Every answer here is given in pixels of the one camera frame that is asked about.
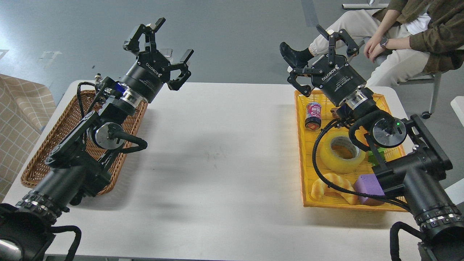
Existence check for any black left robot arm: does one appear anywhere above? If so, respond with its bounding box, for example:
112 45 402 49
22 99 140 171
1 17 194 261

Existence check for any purple foam cube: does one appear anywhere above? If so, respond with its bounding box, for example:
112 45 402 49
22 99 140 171
353 174 385 206

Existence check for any white bar stand base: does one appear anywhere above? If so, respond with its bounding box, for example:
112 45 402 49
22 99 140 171
341 4 388 10

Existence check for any yellow plastic basket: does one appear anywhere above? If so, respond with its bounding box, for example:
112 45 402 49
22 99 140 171
294 89 410 212

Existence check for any toy croissant bread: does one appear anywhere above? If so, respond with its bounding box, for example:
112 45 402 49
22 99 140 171
311 173 358 205

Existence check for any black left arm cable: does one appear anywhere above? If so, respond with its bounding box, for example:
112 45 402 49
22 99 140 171
76 81 109 118

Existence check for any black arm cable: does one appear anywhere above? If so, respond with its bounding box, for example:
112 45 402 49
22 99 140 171
312 118 412 212
76 81 109 118

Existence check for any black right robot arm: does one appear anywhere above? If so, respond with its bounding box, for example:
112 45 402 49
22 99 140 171
288 25 463 261

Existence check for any white office chair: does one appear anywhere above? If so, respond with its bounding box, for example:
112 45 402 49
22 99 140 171
399 72 443 120

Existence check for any brown wicker basket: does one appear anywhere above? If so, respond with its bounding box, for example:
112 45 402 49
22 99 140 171
21 90 148 196

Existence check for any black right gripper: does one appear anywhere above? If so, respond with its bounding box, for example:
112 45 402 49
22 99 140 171
287 25 367 108

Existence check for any seated person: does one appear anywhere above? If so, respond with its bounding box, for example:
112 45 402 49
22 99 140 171
279 0 464 87

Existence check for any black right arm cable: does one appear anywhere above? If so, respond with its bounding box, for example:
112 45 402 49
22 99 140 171
312 118 412 212

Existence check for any yellow tape roll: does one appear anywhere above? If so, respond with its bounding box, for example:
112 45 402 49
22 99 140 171
319 132 366 174

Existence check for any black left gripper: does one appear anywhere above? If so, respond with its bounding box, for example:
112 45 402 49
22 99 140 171
120 17 194 103

